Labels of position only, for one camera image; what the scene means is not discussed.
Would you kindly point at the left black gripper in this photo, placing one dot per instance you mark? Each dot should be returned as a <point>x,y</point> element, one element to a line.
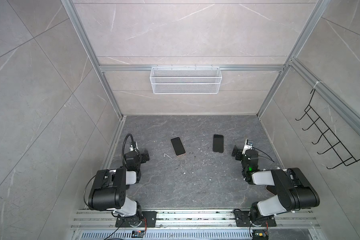
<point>141,156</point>

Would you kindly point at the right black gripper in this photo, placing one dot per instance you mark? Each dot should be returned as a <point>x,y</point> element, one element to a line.
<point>240,153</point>

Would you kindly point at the pink phone case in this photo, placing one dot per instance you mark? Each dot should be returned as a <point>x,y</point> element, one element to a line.
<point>183,154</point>

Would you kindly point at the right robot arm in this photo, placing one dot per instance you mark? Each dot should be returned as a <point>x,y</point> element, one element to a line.
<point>290,188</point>

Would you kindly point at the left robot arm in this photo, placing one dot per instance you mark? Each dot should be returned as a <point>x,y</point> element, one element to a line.
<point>109,190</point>

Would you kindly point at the black phone on table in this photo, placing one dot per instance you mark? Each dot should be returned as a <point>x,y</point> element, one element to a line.
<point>218,143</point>

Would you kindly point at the white wire mesh basket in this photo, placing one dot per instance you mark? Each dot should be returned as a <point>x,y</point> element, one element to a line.
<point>185,80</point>

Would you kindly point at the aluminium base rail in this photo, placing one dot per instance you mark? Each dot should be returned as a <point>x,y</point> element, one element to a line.
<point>195,224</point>

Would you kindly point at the black wire hook rack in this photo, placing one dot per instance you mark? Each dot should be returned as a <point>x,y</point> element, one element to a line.
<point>328,135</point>

